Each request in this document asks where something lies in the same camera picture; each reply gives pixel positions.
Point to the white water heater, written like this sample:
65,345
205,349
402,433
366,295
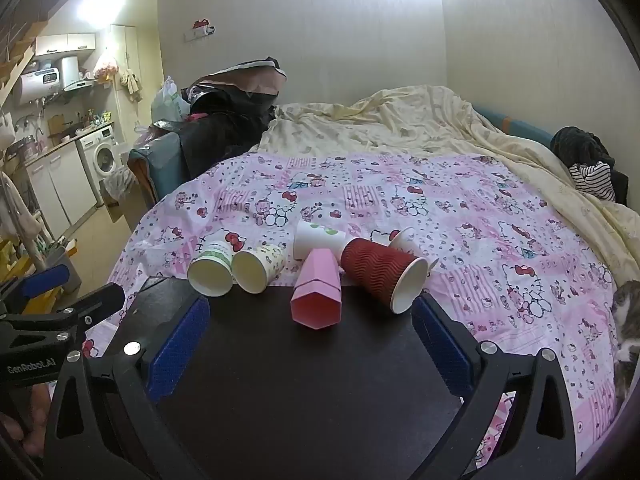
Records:
47,77

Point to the white cup with pink print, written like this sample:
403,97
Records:
407,241

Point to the black board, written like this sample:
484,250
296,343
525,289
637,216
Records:
300,385

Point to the hanging beige cloth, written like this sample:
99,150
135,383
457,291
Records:
131,82

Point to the dark clothing pile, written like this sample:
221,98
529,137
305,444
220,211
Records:
575,145

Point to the white wall cabinet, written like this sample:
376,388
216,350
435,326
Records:
65,44

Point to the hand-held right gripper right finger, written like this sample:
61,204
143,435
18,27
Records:
442,352

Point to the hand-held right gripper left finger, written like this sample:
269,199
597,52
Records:
182,347

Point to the pink hanging bag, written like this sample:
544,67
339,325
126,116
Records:
106,69

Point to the tall white cabinet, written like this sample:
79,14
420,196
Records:
127,50

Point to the white washing machine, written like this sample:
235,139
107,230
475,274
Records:
102,152

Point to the white cup with green dots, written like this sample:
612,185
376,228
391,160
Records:
312,240

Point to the white plastic bag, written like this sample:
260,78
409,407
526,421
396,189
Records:
167,102

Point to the person's left hand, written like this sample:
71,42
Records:
20,425

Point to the pink cartoon printed bedsheet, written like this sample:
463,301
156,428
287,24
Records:
450,210

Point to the striped garment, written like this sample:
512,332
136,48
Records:
595,180

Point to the red ribbed paper cup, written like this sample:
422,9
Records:
375,265

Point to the wall hook rack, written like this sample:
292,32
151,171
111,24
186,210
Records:
201,29

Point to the white cup with green label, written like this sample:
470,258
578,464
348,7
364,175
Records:
212,272

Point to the blue headboard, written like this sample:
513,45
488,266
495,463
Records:
525,127

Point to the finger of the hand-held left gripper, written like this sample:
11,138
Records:
45,280
102,300

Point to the pink hexagonal cup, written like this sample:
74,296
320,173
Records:
317,290

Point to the cardboard box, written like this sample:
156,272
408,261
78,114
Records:
122,205

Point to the grey and white cat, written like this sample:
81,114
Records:
627,320

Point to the white base cabinet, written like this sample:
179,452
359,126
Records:
60,185

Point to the hanging beige garment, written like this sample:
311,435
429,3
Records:
15,210

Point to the cartoon print paper cup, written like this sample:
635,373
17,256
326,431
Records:
255,270

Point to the pink and black cloth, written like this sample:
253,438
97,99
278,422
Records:
245,77

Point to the cream duvet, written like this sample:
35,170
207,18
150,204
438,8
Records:
400,120

